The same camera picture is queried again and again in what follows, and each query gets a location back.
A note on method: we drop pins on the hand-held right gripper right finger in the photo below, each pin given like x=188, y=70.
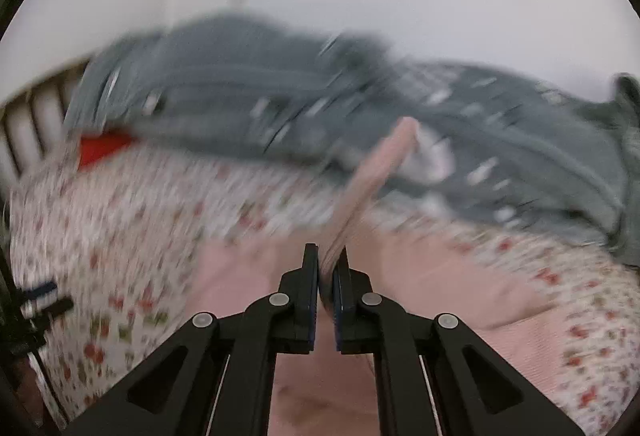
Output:
x=346, y=306

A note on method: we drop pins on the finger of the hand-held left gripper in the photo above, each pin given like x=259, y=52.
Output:
x=40, y=291
x=50, y=307

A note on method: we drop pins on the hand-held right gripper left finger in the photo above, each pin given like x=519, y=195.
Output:
x=304, y=296

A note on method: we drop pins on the pink knit sweater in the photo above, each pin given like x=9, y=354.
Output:
x=240, y=266

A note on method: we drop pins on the floral bed sheet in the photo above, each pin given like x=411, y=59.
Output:
x=125, y=226

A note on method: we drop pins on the red pillow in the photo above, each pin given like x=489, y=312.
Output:
x=100, y=149

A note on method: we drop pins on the wooden headboard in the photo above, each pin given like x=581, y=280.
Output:
x=47, y=116

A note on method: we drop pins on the grey printed blanket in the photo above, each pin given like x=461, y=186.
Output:
x=250, y=76

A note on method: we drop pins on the dark garment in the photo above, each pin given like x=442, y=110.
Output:
x=627, y=96

